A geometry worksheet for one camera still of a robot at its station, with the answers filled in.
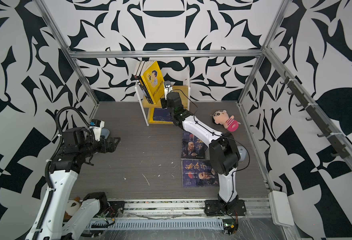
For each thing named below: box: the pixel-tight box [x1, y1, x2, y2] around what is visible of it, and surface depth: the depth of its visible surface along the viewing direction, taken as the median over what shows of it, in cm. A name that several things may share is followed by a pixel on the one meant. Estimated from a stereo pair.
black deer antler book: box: [134, 60, 154, 105], surface depth 82 cm
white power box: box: [268, 190, 295, 227], surface depth 72 cm
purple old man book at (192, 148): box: [181, 130, 209, 160], surface depth 95 cm
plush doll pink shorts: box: [210, 109, 241, 132], surface depth 104 cm
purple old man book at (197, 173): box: [181, 159, 220, 188], surface depth 85 cm
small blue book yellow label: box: [153, 108, 173, 122], surface depth 104 cm
